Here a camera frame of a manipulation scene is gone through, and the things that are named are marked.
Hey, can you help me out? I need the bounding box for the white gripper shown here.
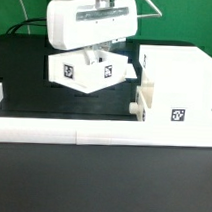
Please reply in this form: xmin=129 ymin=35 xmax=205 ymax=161
xmin=47 ymin=0 xmax=138 ymax=64

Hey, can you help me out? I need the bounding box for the white drawer box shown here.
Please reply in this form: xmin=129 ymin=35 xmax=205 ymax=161
xmin=48 ymin=49 xmax=128 ymax=93
xmin=129 ymin=80 xmax=154 ymax=122

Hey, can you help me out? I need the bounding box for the white front drawer box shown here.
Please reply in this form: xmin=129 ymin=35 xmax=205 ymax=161
xmin=129 ymin=80 xmax=154 ymax=122

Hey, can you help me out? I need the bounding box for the white drawer cabinet frame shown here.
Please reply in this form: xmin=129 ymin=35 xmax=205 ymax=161
xmin=139 ymin=45 xmax=212 ymax=124

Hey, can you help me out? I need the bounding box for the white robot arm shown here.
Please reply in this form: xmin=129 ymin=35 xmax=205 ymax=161
xmin=46 ymin=0 xmax=138 ymax=62

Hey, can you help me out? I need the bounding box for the white marker tag sheet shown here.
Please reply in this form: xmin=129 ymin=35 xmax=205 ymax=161
xmin=125 ymin=63 xmax=137 ymax=79

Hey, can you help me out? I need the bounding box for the black cable bundle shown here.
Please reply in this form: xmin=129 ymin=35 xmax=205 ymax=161
xmin=5 ymin=16 xmax=49 ymax=37

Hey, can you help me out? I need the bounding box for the white thin cable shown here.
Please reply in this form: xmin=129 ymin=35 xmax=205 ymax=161
xmin=12 ymin=0 xmax=164 ymax=41

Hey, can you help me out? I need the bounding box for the white L-shaped border wall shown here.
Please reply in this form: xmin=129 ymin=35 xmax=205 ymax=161
xmin=0 ymin=83 xmax=212 ymax=148

